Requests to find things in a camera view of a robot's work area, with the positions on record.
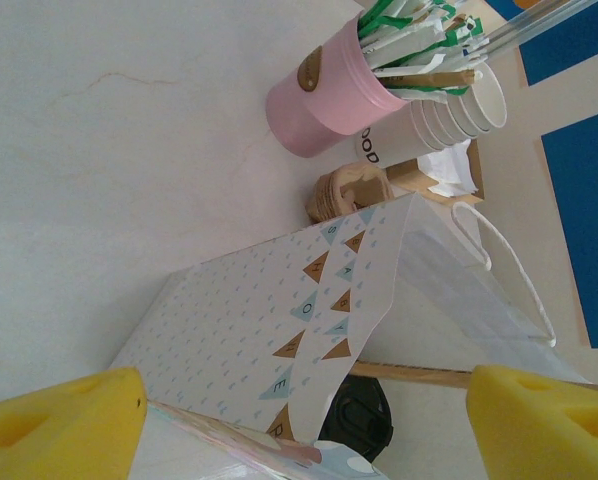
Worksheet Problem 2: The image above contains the brown cardboard cup sleeve stack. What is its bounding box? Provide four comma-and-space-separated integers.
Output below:
306, 162, 395, 225

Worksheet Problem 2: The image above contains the aluminium frame post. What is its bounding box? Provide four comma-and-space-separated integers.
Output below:
483, 0, 585, 51

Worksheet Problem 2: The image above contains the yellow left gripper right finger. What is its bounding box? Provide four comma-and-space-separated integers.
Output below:
467, 363, 598, 480

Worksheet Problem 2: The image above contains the stack of white napkins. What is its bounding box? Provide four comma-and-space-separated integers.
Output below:
416, 138, 480, 199

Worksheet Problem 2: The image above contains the patterned paper gift bag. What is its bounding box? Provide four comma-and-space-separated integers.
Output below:
112, 192, 596, 480

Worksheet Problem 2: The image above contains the plain white paper cup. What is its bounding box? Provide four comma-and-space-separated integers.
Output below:
466, 62, 509, 134
428, 97, 463, 149
441, 94, 475, 144
453, 89, 490, 139

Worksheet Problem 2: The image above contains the brown paper sachet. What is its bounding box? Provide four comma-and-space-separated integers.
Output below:
388, 68, 484, 91

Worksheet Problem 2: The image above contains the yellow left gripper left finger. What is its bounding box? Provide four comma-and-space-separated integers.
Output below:
0, 365, 149, 480

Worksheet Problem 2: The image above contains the printed white paper cup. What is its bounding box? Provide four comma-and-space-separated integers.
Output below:
353, 97, 453, 169

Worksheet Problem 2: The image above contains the pink cylindrical container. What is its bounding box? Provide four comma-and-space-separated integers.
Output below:
264, 13, 411, 159

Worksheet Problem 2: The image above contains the brown cardboard napkin tray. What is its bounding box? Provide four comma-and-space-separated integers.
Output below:
384, 138, 485, 207

